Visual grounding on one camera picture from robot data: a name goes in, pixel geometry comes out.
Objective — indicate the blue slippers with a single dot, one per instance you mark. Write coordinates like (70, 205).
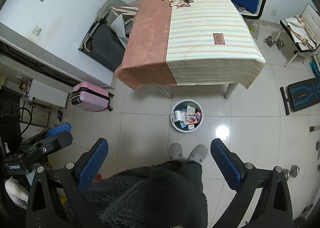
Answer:
(314, 68)

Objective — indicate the small white carton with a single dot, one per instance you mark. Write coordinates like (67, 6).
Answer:
(179, 115)

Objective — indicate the table with striped cloth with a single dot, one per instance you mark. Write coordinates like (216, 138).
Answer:
(200, 30)

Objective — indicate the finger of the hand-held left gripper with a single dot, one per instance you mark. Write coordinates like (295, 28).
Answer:
(60, 140)
(60, 127)

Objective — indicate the beige packet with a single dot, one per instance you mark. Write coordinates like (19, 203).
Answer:
(191, 110)

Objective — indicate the grey slipper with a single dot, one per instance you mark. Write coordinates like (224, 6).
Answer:
(198, 153)
(175, 151)

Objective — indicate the person's dark fleece clothing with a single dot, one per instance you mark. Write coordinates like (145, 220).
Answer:
(150, 193)

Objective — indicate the white round waste bin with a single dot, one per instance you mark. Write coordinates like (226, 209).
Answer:
(187, 130)

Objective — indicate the black speaker box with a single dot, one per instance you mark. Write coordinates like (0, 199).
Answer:
(10, 108)

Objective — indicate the pink suitcase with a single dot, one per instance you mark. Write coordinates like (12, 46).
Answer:
(92, 95)

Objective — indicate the black and blue exercise bench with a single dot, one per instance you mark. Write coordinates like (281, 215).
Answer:
(302, 94)

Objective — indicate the white-legged table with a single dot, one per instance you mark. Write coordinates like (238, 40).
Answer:
(229, 90)

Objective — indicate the beige cloth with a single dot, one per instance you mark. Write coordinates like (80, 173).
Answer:
(300, 29)

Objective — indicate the white heater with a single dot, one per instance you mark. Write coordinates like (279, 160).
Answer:
(47, 91)

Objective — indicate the metal dumbbell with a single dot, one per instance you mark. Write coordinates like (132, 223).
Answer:
(292, 171)
(275, 42)

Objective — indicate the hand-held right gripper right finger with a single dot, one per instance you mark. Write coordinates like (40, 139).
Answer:
(225, 165)

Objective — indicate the white bag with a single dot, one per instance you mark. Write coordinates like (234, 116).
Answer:
(120, 27)

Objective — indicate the wall switch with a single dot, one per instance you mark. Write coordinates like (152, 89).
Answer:
(37, 30)

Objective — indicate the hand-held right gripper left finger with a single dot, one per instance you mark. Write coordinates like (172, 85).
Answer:
(93, 165)

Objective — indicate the white printed packet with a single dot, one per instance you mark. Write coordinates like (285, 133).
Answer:
(191, 119)

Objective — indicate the black suitcase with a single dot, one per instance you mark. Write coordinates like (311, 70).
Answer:
(105, 43)

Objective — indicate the red and black packet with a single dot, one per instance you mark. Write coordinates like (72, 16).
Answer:
(198, 116)

